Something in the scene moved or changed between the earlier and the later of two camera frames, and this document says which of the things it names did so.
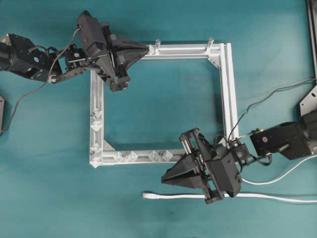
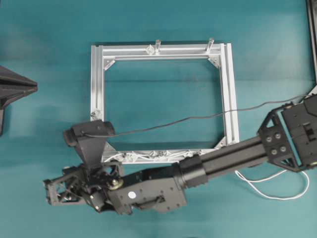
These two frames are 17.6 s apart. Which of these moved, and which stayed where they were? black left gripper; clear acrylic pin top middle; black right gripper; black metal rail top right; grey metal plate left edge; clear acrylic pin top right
Moved: black right gripper; black left gripper
Stayed: clear acrylic pin top right; clear acrylic pin top middle; black metal rail top right; grey metal plate left edge
